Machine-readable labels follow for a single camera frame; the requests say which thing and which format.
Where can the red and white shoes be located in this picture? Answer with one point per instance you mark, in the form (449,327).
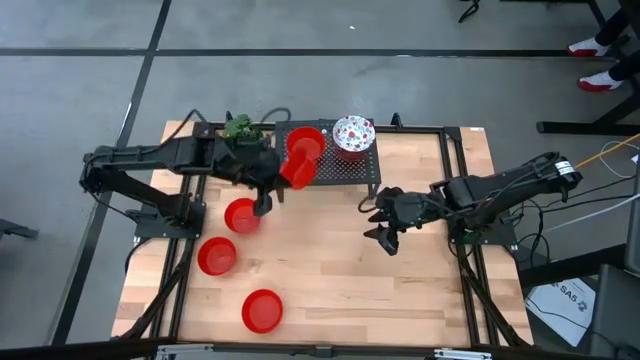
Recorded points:
(615,27)

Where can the white printed sheet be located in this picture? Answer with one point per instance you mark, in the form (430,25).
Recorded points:
(560,310)

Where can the red strawberry print bowl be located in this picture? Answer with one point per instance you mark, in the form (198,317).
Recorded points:
(352,157)
(353,134)

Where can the silver metal bracket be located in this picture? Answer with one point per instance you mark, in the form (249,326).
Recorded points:
(185,348)
(462,354)

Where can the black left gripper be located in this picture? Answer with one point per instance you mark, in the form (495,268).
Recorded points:
(255,165)

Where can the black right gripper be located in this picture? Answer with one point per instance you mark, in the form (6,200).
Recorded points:
(412,210)

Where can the red plastic bowl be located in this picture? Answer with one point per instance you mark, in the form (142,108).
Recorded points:
(307,140)
(262,311)
(216,256)
(300,172)
(239,217)

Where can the black desk frame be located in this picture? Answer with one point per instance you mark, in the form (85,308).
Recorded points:
(575,128)

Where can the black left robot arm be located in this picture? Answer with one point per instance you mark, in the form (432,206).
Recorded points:
(135,155)

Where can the black perforated metal shelf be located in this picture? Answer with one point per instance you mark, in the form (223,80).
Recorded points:
(340,172)

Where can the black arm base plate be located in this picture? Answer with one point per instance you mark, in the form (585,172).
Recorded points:
(502,238)
(150,231)

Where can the black stand foot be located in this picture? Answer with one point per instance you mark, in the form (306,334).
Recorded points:
(17,230)

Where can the white red shoe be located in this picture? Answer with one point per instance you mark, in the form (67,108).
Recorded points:
(586,46)
(600,82)

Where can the green potted plant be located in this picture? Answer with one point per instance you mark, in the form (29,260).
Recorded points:
(240,127)

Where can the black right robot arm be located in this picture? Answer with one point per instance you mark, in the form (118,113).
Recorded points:
(500,187)

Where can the black aluminium table frame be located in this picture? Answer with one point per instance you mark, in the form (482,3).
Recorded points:
(464,280)

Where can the black metal bar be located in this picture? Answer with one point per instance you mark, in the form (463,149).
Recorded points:
(575,265)

